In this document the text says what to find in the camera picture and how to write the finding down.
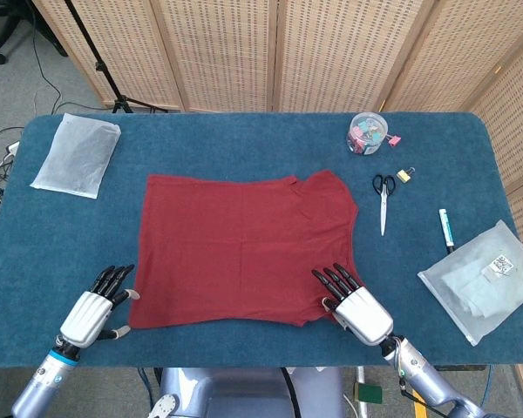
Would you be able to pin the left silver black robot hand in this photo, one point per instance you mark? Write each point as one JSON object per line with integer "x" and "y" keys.
{"x": 85, "y": 318}

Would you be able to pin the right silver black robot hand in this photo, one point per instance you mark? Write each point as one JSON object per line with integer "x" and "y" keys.
{"x": 364, "y": 315}

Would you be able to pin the red t-shirt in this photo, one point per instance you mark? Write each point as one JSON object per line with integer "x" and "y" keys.
{"x": 244, "y": 244}

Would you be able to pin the white table leg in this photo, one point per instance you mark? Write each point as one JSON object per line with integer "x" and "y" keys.
{"x": 361, "y": 374}

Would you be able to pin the green block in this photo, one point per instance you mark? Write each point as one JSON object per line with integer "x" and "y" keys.
{"x": 368, "y": 394}

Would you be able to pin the frosted bag with QR label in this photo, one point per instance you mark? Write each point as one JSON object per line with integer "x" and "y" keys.
{"x": 475, "y": 283}

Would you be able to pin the white teal marker pen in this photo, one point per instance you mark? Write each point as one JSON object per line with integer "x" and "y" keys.
{"x": 445, "y": 226}

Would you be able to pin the silver-blue robot torso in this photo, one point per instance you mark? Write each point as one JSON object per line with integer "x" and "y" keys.
{"x": 244, "y": 392}

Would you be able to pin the plain white frosted bag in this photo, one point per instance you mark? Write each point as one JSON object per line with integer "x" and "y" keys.
{"x": 76, "y": 157}

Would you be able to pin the pink binder clip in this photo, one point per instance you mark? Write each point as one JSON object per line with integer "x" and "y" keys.
{"x": 394, "y": 140}

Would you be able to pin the clear jar of binder clips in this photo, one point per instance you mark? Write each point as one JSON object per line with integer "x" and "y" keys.
{"x": 366, "y": 132}

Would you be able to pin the white power strip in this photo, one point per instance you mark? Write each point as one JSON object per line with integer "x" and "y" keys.
{"x": 13, "y": 148}

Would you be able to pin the blue carpet table cover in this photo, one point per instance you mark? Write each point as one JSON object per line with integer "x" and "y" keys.
{"x": 244, "y": 139}

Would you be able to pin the black tripod stand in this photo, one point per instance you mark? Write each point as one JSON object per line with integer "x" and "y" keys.
{"x": 100, "y": 65}

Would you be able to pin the black office chair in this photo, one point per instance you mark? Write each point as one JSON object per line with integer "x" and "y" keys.
{"x": 8, "y": 39}

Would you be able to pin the wicker folding screen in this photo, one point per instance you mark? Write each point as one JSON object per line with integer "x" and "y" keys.
{"x": 226, "y": 52}

